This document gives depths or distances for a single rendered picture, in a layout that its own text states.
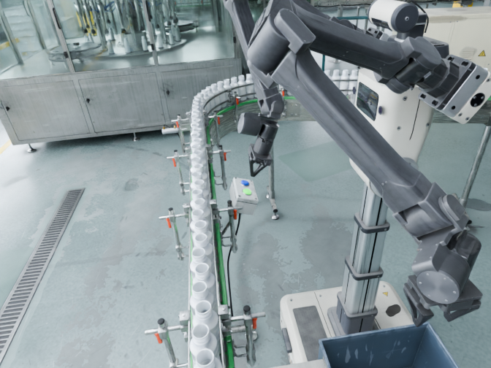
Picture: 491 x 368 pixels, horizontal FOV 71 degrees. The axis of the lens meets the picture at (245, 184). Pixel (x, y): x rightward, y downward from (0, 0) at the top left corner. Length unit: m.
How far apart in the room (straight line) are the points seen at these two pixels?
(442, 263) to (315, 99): 0.31
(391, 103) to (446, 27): 3.87
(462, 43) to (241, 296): 3.92
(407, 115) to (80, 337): 2.11
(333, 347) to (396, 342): 0.19
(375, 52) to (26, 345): 2.37
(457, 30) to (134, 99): 3.82
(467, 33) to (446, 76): 4.08
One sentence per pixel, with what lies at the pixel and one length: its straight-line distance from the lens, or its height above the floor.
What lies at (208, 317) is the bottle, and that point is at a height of 1.15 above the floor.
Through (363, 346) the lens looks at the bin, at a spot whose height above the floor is 0.89.
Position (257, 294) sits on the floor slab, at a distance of 2.34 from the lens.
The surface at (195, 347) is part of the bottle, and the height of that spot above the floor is 1.13.
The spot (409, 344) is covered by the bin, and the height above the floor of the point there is 0.86.
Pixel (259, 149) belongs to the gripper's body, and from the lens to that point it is 1.14.
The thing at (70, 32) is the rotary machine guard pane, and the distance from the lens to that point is 4.30.
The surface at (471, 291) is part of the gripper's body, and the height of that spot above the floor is 1.31.
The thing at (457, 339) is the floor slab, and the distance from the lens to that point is 2.38.
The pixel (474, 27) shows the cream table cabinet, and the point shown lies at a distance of 5.02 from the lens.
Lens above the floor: 1.81
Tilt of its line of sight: 33 degrees down
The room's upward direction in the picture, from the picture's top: 4 degrees counter-clockwise
